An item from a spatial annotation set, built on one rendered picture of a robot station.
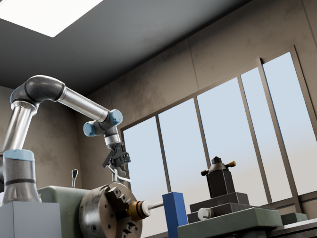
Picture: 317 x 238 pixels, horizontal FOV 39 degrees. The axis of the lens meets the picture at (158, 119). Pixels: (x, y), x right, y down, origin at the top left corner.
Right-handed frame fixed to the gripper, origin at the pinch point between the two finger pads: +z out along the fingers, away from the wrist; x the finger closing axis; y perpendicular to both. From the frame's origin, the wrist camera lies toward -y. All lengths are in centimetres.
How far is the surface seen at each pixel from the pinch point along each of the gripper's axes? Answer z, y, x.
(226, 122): -31, -12, 196
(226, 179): 13, 72, -32
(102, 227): 17.9, 11.5, -37.8
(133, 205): 13.1, 21.9, -25.3
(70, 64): -143, -149, 172
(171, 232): 28, 39, -29
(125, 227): 21.1, 17.0, -29.0
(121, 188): 3.9, 11.6, -17.0
